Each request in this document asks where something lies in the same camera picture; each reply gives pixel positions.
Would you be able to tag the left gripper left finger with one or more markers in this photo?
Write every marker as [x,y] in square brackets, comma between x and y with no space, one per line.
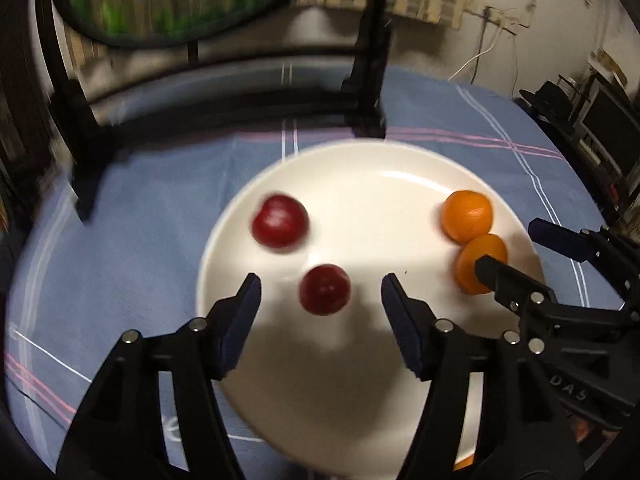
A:
[204,351]

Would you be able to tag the small orange on plate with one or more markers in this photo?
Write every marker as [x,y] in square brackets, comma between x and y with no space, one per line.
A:
[466,215]

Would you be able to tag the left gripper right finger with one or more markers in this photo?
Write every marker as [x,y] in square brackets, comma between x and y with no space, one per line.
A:
[437,351]

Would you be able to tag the large orange mandarin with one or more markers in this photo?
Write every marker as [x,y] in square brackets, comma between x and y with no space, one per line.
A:
[464,267]

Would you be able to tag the blue striped tablecloth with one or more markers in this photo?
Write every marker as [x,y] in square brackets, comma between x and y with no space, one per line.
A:
[79,285]

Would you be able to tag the wall power strip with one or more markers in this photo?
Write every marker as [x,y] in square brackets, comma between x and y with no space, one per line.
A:
[509,19]

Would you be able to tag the white oval plate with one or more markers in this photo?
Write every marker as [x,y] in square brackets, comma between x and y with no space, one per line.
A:
[333,392]

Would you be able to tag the black shelf with monitor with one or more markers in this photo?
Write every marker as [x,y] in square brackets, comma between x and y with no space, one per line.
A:
[597,132]

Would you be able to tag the round goldfish screen stand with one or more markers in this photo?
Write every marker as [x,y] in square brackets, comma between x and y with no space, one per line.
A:
[95,147]

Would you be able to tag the dark red plum on plate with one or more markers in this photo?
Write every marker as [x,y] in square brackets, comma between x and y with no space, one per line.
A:
[281,223]

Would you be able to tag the orange near plate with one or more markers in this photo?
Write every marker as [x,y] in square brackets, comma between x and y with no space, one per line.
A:
[464,463]

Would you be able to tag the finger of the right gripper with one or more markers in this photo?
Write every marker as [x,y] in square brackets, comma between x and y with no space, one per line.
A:
[514,290]
[580,246]

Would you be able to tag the small red cherry tomato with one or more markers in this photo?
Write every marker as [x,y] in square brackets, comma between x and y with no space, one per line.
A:
[324,290]

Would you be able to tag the right hand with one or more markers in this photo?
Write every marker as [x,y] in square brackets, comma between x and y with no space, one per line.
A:
[581,428]

